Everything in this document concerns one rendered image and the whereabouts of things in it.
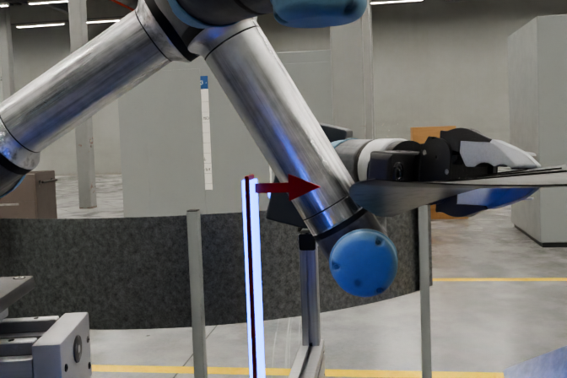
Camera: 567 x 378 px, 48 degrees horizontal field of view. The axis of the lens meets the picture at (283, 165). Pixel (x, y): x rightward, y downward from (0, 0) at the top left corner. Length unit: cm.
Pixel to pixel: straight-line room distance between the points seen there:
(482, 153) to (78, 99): 54
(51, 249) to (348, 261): 184
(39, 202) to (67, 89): 629
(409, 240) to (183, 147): 446
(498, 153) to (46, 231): 199
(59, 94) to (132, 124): 610
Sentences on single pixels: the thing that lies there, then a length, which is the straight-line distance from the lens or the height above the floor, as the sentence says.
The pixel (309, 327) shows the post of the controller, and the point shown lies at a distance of 113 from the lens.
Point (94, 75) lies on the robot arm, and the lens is 90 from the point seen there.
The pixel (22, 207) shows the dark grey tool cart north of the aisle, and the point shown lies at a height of 54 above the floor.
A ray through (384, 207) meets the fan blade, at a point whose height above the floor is 115.
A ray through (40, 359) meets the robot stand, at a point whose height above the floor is 98.
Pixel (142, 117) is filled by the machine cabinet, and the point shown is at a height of 144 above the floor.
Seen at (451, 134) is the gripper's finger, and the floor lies 122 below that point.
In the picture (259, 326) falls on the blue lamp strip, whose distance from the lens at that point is 58.
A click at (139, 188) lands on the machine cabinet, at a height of 68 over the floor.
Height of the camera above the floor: 123
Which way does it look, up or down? 3 degrees down
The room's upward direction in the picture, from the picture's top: 2 degrees counter-clockwise
